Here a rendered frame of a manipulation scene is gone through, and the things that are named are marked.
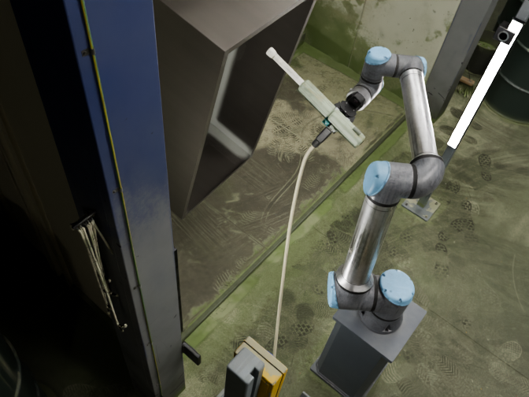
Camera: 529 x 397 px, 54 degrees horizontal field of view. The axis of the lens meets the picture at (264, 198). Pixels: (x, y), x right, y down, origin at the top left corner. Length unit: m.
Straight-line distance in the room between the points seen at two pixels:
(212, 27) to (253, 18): 0.16
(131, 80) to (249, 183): 2.43
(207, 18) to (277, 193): 1.77
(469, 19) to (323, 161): 1.32
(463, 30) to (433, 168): 2.18
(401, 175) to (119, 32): 1.04
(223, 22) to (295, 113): 2.15
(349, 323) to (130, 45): 1.64
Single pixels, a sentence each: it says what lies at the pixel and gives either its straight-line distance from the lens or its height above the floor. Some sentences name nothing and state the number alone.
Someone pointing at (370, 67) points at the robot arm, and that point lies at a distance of 2.12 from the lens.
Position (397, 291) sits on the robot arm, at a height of 0.91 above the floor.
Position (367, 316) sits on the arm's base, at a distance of 2.32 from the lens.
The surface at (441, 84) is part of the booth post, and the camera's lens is 4.10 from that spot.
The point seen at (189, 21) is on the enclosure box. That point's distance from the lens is 1.87.
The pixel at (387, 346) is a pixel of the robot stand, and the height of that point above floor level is 0.64.
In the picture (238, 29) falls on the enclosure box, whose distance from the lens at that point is 1.89.
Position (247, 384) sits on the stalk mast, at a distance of 1.12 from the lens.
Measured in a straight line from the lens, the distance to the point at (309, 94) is 1.95.
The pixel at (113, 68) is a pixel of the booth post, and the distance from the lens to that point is 1.04.
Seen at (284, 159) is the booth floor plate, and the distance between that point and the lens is 3.63.
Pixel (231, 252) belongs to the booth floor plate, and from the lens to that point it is 3.14.
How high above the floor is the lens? 2.70
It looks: 52 degrees down
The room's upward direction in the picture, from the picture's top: 8 degrees clockwise
